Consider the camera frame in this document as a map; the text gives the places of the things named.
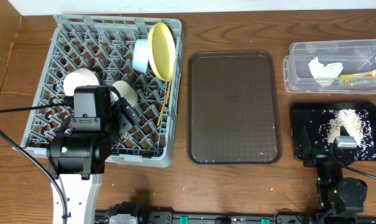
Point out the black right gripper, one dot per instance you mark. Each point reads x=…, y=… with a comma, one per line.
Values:
x=319, y=156

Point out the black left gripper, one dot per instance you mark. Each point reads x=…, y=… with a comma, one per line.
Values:
x=125, y=115

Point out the white plastic cup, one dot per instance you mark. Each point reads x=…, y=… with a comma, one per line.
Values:
x=126, y=91

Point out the light blue bowl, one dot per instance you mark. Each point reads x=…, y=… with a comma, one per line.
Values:
x=140, y=60

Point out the white napkin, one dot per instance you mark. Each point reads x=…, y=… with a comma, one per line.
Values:
x=325, y=75

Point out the pink bowl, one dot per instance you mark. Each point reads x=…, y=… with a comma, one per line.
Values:
x=79, y=77

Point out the green snack wrapper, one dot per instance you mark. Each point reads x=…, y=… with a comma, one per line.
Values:
x=357, y=78

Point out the yellow plate with crumbs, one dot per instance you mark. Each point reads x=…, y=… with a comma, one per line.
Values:
x=162, y=51

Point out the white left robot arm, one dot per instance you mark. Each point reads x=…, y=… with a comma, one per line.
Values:
x=78, y=152

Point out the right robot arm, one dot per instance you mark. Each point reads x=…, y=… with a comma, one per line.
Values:
x=342, y=198

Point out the scattered rice food waste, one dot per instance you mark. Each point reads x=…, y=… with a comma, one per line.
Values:
x=357, y=125

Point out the black plastic bin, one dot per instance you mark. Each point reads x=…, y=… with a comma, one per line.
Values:
x=309, y=114

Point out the grey plastic dish rack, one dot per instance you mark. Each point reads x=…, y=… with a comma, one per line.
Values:
x=104, y=45

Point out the clear plastic bin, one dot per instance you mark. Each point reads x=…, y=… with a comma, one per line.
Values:
x=356, y=56

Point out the dark brown serving tray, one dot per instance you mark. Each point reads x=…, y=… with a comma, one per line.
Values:
x=233, y=109

